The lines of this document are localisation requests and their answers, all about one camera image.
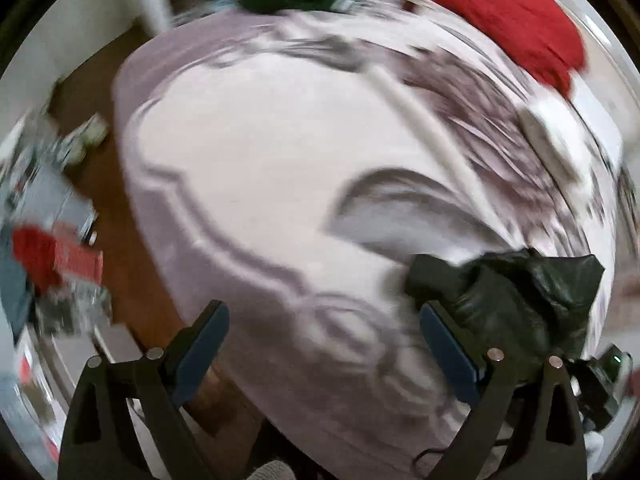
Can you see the floral bed blanket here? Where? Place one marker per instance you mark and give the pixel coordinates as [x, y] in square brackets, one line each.
[280, 175]

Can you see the black leather jacket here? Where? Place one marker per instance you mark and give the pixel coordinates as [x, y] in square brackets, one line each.
[520, 295]

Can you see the red duvet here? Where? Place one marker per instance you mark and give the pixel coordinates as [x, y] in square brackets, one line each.
[500, 15]

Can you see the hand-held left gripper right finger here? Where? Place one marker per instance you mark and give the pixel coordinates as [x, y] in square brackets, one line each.
[450, 355]

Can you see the white pillow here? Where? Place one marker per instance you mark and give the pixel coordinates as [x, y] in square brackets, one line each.
[600, 110]

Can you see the red box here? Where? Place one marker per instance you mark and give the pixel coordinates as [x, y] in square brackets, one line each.
[75, 260]

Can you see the folded white garment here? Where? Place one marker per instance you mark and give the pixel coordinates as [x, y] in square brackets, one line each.
[550, 132]

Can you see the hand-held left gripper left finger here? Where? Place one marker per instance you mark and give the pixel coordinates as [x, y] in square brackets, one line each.
[200, 355]

